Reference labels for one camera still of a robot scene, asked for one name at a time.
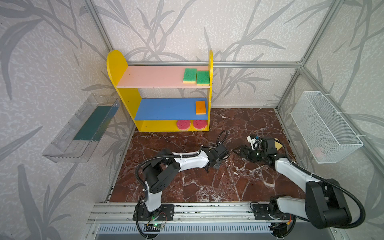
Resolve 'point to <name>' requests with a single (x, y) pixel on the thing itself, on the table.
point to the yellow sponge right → (277, 145)
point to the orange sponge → (200, 107)
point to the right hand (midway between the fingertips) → (238, 148)
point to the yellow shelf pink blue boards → (165, 98)
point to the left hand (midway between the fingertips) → (216, 157)
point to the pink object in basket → (319, 153)
